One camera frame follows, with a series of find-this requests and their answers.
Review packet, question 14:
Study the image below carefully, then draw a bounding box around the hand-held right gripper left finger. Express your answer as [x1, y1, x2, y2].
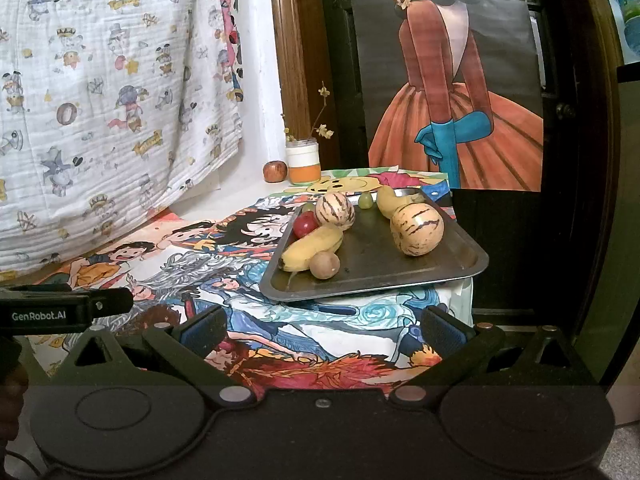
[62, 304, 261, 409]

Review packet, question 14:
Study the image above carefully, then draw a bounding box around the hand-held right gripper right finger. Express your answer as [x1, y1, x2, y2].
[390, 305, 598, 409]

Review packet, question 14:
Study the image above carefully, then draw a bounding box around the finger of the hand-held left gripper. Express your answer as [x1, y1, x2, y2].
[92, 288, 135, 317]

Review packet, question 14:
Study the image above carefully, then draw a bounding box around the metal baking tray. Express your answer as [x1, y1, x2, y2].
[259, 187, 490, 303]

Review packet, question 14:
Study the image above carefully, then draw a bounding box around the striped yellow pepino melon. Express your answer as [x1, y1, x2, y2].
[315, 192, 357, 232]
[390, 203, 445, 257]

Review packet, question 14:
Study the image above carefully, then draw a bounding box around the straight yellow banana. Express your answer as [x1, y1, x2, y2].
[279, 224, 345, 273]

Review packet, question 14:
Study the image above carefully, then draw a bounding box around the round brown fruit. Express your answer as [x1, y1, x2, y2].
[310, 251, 341, 280]

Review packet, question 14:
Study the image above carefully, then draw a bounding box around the curved yellow banana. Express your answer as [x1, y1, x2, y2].
[376, 185, 418, 220]

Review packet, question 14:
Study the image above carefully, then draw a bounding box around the red cherry tomato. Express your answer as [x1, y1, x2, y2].
[292, 211, 321, 240]

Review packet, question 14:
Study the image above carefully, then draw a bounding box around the cartoon printed tablecloth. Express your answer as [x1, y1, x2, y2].
[25, 167, 473, 391]

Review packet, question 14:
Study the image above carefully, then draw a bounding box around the white printed blanket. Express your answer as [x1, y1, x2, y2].
[0, 0, 246, 286]

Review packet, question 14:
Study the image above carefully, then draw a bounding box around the white and orange jar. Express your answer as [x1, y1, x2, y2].
[285, 138, 321, 184]

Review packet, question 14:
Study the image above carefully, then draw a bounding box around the yellow flower twig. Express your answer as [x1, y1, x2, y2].
[282, 81, 335, 143]

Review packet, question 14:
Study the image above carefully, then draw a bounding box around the brown wooden door jamb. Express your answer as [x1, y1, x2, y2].
[268, 0, 341, 171]

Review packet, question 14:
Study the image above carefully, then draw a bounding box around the dark wooden door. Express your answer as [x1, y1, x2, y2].
[320, 0, 576, 331]

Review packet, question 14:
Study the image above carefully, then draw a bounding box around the clear plastic bottle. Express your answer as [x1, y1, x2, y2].
[610, 0, 640, 63]

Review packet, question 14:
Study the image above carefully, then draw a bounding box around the wall poster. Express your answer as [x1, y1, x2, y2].
[367, 0, 544, 192]

